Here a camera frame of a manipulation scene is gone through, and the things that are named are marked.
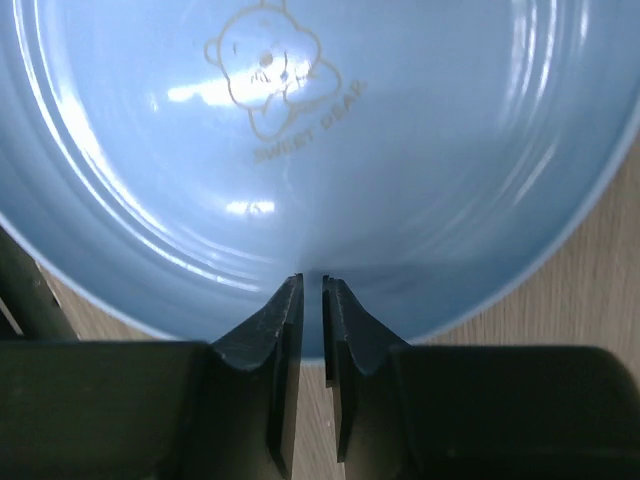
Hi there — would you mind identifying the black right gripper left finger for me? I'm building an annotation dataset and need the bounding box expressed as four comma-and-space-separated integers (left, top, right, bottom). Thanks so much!
1, 274, 304, 479

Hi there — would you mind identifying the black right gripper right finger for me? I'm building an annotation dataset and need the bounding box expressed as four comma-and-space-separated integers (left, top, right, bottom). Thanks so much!
322, 277, 639, 479

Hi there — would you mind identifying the blue plastic plate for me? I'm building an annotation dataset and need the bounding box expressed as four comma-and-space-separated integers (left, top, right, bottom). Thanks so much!
1, 1, 639, 360

